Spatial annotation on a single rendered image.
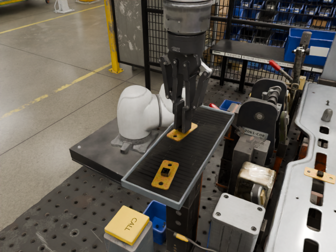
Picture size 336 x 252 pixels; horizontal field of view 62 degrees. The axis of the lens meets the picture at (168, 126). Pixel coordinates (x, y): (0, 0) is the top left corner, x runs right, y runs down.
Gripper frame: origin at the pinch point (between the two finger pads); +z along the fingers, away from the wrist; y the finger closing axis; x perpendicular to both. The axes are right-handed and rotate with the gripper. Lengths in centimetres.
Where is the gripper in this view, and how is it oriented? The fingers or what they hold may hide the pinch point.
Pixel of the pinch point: (182, 116)
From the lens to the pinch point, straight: 66.2
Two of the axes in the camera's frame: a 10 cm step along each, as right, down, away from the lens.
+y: 7.8, 3.6, -5.1
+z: 0.0, 8.2, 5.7
